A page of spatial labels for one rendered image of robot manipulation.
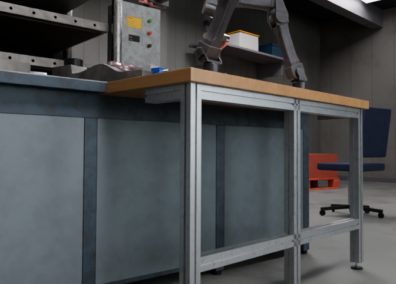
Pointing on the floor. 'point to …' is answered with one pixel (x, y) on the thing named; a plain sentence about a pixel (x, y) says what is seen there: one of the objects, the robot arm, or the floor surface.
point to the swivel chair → (385, 116)
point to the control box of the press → (138, 35)
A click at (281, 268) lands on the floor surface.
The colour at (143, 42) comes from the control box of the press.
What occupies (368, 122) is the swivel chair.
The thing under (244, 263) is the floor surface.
